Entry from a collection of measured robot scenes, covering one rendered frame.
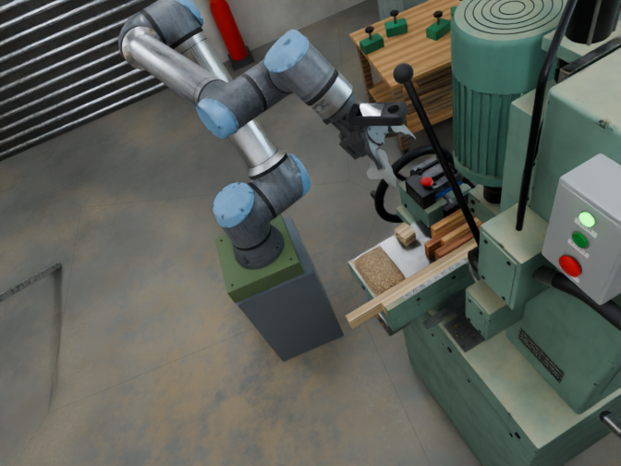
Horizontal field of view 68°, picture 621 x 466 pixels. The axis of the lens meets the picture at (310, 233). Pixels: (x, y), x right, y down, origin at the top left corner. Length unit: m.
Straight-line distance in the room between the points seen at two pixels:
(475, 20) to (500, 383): 0.77
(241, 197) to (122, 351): 1.33
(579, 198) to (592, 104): 0.11
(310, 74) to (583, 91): 0.49
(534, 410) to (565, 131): 0.69
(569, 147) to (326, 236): 1.89
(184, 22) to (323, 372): 1.45
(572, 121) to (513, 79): 0.17
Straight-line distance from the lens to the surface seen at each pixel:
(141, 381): 2.46
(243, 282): 1.65
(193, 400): 2.28
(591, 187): 0.59
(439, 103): 2.73
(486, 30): 0.78
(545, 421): 1.17
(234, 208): 1.49
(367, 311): 1.11
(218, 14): 3.74
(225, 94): 1.00
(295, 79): 0.93
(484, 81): 0.79
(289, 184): 1.55
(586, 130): 0.63
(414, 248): 1.23
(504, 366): 1.20
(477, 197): 1.10
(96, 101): 4.13
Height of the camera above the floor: 1.92
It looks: 50 degrees down
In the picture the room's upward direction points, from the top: 23 degrees counter-clockwise
